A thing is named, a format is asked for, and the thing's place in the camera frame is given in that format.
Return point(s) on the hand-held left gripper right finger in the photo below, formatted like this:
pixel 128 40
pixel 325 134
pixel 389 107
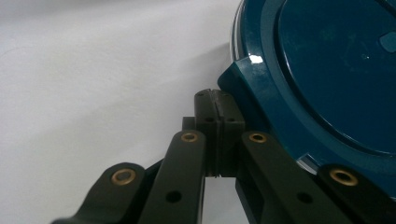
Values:
pixel 230 124

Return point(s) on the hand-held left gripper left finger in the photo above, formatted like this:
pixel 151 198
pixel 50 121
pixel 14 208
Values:
pixel 205 124

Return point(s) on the round dark teal lidded container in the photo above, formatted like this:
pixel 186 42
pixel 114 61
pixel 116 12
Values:
pixel 327 77

